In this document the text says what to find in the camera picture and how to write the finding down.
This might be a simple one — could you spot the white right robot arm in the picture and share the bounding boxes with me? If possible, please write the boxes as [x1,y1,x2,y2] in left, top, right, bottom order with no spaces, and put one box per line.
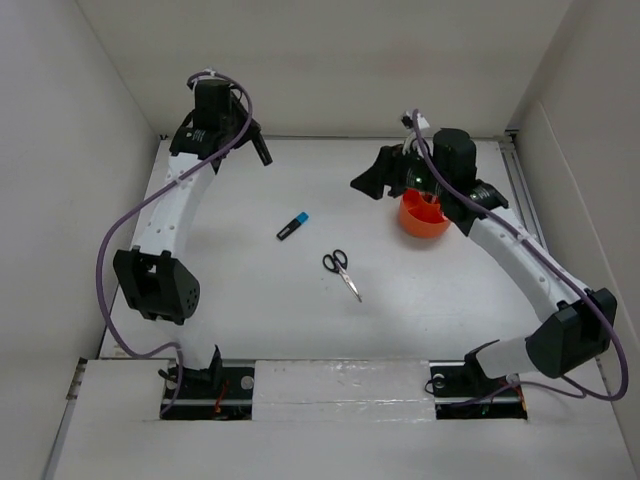
[350,128,617,394]

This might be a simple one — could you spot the pink capped black highlighter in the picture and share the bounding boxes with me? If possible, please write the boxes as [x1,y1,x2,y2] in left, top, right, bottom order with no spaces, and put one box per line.
[253,136,273,166]

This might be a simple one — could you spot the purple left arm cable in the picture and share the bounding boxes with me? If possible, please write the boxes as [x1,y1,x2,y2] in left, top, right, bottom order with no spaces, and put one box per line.
[95,72,257,416]

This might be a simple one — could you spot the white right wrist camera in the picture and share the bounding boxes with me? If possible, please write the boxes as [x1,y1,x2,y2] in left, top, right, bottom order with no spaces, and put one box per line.
[400,110,431,133]

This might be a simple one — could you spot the orange round desk organizer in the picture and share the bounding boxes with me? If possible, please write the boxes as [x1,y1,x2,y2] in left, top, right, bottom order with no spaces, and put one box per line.
[397,189,451,239]

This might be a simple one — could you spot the black handled scissors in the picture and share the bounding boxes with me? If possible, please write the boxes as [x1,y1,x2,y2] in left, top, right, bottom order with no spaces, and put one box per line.
[322,249,362,302]

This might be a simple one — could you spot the blue capped black highlighter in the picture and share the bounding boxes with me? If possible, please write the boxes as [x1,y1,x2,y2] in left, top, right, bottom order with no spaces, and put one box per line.
[276,212,309,241]

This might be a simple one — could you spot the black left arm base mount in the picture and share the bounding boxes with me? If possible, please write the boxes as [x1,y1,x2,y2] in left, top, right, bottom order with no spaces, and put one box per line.
[160,364,255,421]

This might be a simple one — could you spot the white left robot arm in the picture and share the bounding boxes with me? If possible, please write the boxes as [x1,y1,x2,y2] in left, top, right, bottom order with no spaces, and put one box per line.
[113,78,272,397]

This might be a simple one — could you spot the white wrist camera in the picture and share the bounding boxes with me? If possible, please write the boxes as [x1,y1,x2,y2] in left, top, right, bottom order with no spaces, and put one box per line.
[400,110,431,133]
[199,68,217,79]

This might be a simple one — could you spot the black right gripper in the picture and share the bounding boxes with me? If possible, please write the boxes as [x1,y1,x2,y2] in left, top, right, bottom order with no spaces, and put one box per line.
[349,139,450,201]

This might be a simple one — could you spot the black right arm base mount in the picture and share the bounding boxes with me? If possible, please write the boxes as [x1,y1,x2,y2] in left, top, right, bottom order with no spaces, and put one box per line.
[424,352,528,420]

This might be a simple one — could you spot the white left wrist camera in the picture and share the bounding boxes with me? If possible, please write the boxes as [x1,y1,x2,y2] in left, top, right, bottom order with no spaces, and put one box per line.
[199,68,217,79]

